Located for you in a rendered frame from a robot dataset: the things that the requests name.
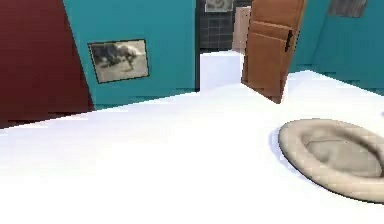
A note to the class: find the brown wooden room door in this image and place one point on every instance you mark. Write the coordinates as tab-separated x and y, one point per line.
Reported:
266	56

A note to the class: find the pale pink room door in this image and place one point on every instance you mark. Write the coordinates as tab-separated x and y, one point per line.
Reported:
241	28

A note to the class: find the small grey framed picture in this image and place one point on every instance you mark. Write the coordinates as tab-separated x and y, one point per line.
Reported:
218	5

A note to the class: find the beige round floor cushion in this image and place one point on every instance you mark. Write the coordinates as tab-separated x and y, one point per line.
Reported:
333	156

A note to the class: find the dark grey framed picture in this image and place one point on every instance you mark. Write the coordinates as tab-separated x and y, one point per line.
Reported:
346	7

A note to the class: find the grey framed wall picture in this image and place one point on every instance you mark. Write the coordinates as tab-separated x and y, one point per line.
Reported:
119	60

